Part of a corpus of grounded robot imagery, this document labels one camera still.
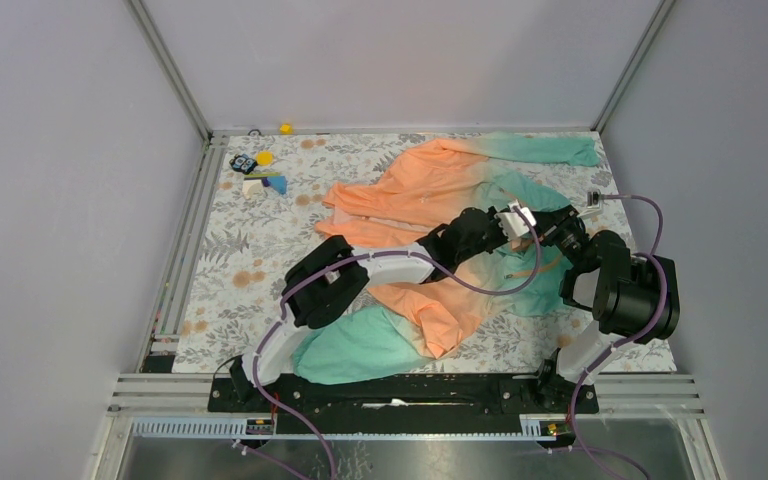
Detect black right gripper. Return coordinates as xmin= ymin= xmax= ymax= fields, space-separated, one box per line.
xmin=528 ymin=205 xmax=588 ymax=270

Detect orange and teal jacket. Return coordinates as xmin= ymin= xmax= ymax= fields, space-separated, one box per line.
xmin=293 ymin=133 xmax=600 ymax=385

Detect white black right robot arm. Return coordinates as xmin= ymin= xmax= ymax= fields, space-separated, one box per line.
xmin=531 ymin=206 xmax=680 ymax=412

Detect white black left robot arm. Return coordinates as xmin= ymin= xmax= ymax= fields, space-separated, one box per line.
xmin=229 ymin=203 xmax=542 ymax=411

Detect blue triangular block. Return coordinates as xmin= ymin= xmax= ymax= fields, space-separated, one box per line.
xmin=266 ymin=176 xmax=288 ymax=195

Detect floral patterned table cloth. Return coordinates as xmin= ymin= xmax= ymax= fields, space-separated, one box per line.
xmin=173 ymin=131 xmax=677 ymax=375

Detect green yellow flat stick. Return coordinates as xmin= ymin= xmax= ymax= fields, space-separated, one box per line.
xmin=244 ymin=172 xmax=282 ymax=180

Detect yellow round disc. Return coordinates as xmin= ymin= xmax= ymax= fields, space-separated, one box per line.
xmin=255 ymin=151 xmax=274 ymax=166

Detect white toy block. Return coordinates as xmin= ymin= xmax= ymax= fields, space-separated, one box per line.
xmin=241 ymin=179 xmax=264 ymax=200

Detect black blue toy car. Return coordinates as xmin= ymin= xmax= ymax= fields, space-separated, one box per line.
xmin=229 ymin=154 xmax=258 ymax=175

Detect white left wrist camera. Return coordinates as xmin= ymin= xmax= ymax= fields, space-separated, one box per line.
xmin=496 ymin=201 xmax=537 ymax=242

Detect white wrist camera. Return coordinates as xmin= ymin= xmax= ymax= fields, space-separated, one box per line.
xmin=580 ymin=190 xmax=605 ymax=219
xmin=496 ymin=201 xmax=537 ymax=242

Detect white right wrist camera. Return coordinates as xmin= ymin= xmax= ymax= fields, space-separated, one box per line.
xmin=580 ymin=190 xmax=605 ymax=219

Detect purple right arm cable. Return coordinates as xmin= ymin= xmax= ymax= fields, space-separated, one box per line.
xmin=549 ymin=193 xmax=669 ymax=480

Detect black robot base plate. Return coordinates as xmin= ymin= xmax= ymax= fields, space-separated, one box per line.
xmin=208 ymin=373 xmax=599 ymax=414

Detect white slotted cable duct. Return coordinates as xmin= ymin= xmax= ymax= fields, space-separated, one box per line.
xmin=132 ymin=413 xmax=555 ymax=441

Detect aluminium frame rails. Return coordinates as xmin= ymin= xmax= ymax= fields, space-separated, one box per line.
xmin=86 ymin=1 xmax=726 ymax=479

